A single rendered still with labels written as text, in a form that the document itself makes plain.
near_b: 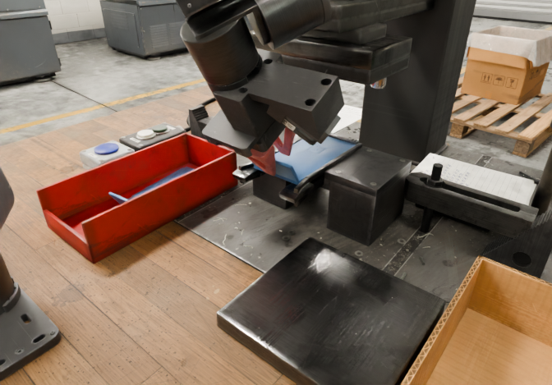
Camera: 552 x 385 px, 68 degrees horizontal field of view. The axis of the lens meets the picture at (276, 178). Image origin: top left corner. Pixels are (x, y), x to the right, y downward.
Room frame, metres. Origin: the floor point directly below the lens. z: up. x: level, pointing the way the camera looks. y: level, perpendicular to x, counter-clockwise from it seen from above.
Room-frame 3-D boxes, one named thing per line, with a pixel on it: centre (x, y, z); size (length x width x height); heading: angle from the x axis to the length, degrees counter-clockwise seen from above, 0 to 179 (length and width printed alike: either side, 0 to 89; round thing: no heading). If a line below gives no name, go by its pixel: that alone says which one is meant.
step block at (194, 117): (0.67, 0.12, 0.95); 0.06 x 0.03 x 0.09; 51
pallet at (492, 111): (3.28, -1.78, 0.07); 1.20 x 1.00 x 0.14; 134
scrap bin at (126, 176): (0.52, 0.19, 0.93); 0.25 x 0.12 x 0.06; 141
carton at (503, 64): (3.51, -1.97, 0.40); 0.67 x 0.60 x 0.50; 133
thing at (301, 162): (0.50, -0.04, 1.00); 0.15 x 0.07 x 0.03; 141
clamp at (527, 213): (0.43, -0.23, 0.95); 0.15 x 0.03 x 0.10; 51
